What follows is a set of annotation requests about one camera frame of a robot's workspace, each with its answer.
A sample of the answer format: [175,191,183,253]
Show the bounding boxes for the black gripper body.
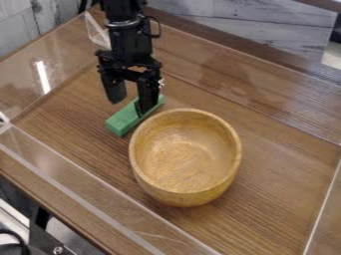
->
[96,23,163,87]

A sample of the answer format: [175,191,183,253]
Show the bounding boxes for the brown wooden bowl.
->
[129,109,242,207]

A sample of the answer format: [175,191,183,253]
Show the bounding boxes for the black table leg frame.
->
[28,207,76,255]

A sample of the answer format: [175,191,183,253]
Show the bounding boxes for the clear acrylic tray walls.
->
[0,14,341,255]

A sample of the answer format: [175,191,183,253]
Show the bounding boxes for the green rectangular block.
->
[105,94,166,136]

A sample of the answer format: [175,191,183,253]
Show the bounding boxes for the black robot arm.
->
[95,0,163,117]

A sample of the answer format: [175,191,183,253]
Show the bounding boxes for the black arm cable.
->
[137,14,163,40]

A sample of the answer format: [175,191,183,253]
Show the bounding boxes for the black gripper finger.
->
[100,70,127,104]
[135,78,160,117]

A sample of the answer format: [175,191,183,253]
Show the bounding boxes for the black cable on floor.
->
[0,228,32,255]

